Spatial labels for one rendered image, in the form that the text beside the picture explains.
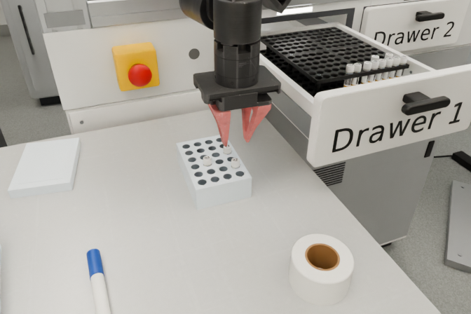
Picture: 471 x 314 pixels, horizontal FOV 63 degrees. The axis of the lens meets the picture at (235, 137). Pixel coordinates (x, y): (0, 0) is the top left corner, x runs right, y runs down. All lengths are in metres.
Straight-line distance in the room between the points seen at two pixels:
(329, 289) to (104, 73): 0.53
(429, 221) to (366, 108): 1.29
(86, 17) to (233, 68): 0.33
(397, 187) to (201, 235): 0.91
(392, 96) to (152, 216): 0.37
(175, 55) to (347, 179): 0.65
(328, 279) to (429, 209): 1.43
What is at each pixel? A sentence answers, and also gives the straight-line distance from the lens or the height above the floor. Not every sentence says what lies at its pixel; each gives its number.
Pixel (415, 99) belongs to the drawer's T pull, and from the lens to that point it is 0.57.
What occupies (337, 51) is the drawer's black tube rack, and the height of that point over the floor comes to 0.90.
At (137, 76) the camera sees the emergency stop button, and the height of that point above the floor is 0.88.
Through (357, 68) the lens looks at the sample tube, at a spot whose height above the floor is 0.91.
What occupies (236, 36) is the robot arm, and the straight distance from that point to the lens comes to 0.46.
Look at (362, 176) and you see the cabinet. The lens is 1.21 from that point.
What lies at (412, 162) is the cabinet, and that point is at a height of 0.43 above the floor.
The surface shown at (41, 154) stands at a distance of 0.72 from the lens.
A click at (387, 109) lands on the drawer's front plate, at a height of 0.89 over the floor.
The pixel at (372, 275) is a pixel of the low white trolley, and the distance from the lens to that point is 0.52.
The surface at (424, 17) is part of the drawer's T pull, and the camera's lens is 0.98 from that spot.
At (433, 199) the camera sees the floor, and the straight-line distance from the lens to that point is 1.92.
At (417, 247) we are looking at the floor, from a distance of 1.67.
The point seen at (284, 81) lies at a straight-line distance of 0.62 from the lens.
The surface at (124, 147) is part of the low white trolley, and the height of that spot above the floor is 0.76.
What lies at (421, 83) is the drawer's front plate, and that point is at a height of 0.92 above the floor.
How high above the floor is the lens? 1.15
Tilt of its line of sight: 33 degrees down
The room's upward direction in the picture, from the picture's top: straight up
